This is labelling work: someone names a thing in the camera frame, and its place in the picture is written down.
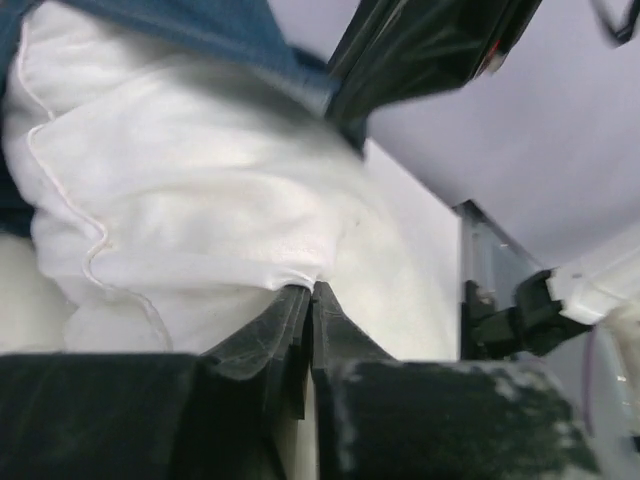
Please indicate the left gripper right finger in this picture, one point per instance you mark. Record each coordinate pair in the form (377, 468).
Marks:
(337, 342)

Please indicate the white pillow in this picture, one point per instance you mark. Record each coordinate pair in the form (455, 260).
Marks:
(174, 193)

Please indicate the aluminium frame rail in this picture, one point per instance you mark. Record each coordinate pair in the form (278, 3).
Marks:
(492, 266)

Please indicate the dark blue embroidered pillowcase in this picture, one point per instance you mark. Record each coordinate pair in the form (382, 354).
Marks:
(241, 31)

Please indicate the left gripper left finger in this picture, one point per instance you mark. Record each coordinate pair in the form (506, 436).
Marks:
(260, 379)

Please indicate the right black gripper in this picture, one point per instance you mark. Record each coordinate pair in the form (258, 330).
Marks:
(394, 51)

